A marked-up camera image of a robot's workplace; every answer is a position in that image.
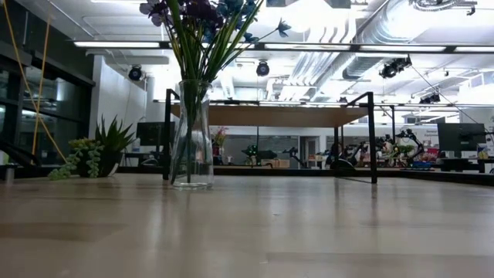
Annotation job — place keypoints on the purple artificial flower stem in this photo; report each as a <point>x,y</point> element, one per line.
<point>204,13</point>
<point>152,9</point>

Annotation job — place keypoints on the black ceiling spotlight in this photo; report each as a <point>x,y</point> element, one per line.
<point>393,66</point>
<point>135,72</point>
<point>430,98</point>
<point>262,68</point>

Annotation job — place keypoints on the silver ventilation duct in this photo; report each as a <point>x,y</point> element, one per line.
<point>378,31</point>

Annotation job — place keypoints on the black computer monitor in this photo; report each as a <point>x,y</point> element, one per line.
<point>154,133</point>
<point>461,137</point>

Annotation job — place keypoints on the smooth clear glass vase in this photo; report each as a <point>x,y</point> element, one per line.
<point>204,154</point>

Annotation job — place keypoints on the brown cardboard box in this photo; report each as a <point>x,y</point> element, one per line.
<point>276,163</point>

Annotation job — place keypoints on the wooden shelf with black legs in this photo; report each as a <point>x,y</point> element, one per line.
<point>270,116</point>

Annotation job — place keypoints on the potted artificial succulent plant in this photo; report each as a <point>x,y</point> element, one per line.
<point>112,146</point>

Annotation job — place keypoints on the background flower arrangement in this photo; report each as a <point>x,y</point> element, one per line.
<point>220,137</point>

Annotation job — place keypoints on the blue artificial flower bunch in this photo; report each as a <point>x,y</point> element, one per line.
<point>231,5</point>

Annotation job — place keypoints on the black background robot arm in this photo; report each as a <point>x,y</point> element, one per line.
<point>258,153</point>
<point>409,139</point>

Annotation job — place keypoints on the white LED light bar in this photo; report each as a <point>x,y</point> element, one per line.
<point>116,44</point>
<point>474,49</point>
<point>403,48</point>
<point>306,46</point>

